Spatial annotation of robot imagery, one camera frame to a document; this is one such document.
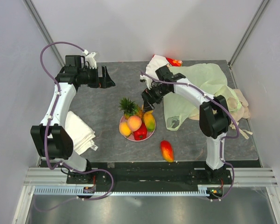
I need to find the pink plate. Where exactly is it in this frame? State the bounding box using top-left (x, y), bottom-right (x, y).
top-left (123, 127), bottom-right (156, 142)

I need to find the fake peach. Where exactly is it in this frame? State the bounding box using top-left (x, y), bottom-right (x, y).
top-left (127, 115), bottom-right (142, 132)

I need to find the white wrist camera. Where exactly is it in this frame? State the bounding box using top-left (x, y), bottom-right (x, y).
top-left (82, 50), bottom-right (98, 69)
top-left (140, 75), bottom-right (152, 90)

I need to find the white folded towel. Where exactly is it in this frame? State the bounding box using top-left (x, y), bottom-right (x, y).
top-left (65, 111), bottom-right (98, 155)

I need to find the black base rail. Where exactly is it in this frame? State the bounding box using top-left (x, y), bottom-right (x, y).
top-left (65, 161), bottom-right (231, 187)

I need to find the fake red orange mango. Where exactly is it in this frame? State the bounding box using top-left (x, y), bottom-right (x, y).
top-left (160, 140), bottom-right (174, 162)

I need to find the fake yellow pear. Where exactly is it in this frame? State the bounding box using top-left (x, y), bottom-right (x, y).
top-left (119, 122), bottom-right (132, 138)

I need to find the slotted cable duct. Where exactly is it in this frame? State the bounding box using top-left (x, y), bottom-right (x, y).
top-left (34, 186), bottom-right (209, 196)

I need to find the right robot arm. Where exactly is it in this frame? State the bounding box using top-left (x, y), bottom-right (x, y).
top-left (140, 65), bottom-right (231, 184)

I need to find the beige crumpled cloth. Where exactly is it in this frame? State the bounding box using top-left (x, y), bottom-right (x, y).
top-left (189, 86), bottom-right (253, 140)

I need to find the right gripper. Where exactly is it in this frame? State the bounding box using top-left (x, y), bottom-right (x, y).
top-left (141, 83), bottom-right (170, 113)

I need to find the white red cartoon bag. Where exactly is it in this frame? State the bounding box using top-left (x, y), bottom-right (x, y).
top-left (145, 55), bottom-right (182, 79)

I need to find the fake red bell pepper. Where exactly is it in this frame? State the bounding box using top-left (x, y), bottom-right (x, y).
top-left (133, 123), bottom-right (147, 141)

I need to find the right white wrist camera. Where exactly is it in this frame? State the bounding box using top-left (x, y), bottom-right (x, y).
top-left (140, 75), bottom-right (152, 90)

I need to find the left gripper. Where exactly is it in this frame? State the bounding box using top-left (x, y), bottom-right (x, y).
top-left (78, 66), bottom-right (115, 89)

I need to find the fake pineapple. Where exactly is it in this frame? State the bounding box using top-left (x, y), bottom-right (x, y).
top-left (119, 97), bottom-right (144, 120)

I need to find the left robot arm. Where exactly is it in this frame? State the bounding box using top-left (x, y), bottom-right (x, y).
top-left (30, 52), bottom-right (115, 183)

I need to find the green avocado print plastic bag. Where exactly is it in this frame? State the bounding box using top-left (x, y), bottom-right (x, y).
top-left (163, 63), bottom-right (228, 131)

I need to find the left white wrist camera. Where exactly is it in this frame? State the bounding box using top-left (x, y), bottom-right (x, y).
top-left (82, 50), bottom-right (98, 69)

